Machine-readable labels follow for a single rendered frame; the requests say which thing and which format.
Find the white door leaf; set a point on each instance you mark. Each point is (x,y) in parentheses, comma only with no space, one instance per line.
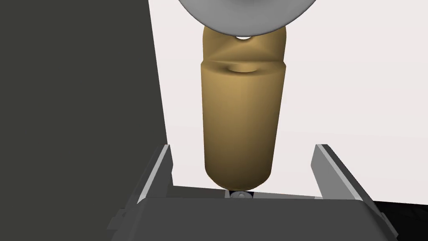
(351,100)

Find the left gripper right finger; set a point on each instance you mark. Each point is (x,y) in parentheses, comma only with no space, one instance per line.
(334,177)

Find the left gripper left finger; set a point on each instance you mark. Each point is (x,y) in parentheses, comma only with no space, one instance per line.
(157,177)

